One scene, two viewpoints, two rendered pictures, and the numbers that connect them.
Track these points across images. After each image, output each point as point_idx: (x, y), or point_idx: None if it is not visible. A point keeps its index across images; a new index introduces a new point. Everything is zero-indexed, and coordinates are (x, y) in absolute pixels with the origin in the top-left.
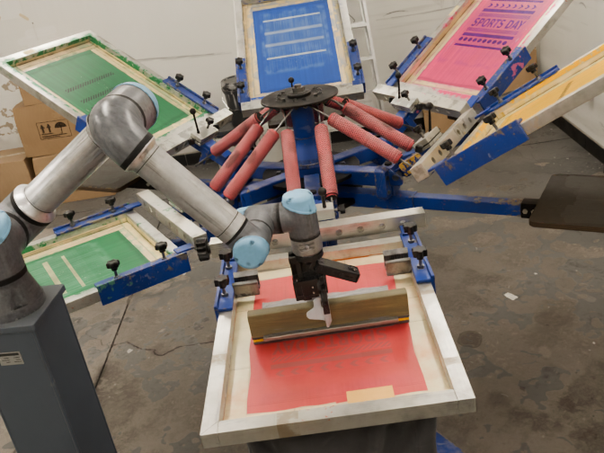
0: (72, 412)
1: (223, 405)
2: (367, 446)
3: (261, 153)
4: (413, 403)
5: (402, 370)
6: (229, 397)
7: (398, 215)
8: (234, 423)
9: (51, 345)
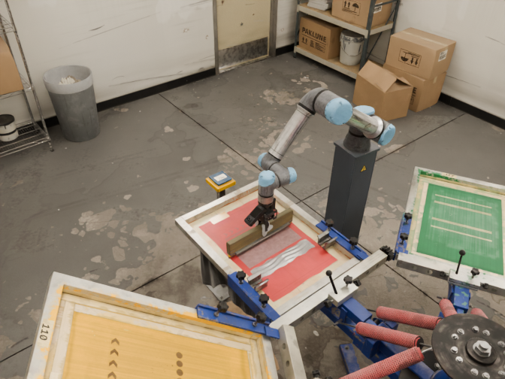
0: (333, 184)
1: None
2: None
3: (445, 312)
4: (196, 210)
5: (214, 231)
6: None
7: (285, 316)
8: (254, 184)
9: (339, 159)
